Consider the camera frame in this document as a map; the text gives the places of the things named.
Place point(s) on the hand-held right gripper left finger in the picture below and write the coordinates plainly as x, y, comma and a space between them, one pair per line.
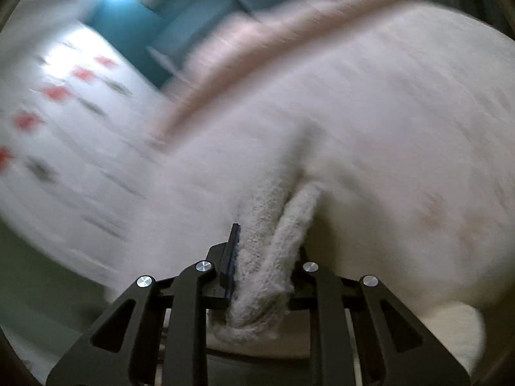
185, 321

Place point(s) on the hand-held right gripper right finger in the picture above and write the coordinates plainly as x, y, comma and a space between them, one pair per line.
330, 321

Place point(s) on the blue padded headboard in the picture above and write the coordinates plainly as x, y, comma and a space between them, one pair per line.
193, 12

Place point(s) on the pink duvet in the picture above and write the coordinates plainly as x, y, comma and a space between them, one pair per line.
241, 56

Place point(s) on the cream fluffy fleece rug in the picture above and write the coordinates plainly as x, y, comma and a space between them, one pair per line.
458, 337

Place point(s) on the cream sweater with black hearts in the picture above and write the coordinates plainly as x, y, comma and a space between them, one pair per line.
265, 249

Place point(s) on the white panelled wardrobe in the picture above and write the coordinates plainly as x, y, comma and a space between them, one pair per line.
80, 148

